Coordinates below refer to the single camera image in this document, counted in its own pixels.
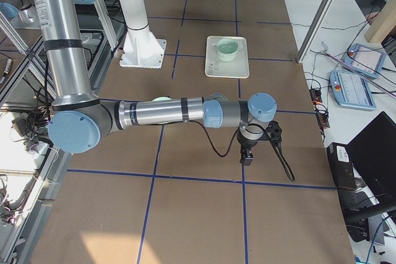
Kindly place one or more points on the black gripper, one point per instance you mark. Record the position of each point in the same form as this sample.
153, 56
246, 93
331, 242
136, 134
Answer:
247, 146

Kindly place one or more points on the cream bear print tray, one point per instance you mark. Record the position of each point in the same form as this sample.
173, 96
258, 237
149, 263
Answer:
235, 69

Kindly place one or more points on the black box device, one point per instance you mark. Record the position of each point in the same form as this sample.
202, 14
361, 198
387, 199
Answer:
341, 167

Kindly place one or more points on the green bowl with ice cubes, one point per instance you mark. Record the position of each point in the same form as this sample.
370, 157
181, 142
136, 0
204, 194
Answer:
162, 98

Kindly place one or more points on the near blue teach pendant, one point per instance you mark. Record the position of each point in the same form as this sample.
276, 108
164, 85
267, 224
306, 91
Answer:
351, 91

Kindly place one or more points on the blue teach pendant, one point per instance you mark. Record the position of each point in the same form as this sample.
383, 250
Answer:
365, 60
351, 91

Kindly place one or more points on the black laptop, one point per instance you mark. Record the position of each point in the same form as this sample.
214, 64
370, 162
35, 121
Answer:
372, 153

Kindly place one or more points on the far blue teach pendant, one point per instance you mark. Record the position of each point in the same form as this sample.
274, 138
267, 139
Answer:
365, 60

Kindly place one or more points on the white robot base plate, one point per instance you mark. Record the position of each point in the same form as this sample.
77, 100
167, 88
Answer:
149, 56

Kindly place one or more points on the aluminium frame post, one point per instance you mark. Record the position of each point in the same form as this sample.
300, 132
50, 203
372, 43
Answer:
314, 28

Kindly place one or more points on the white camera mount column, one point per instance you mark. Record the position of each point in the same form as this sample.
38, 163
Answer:
135, 17

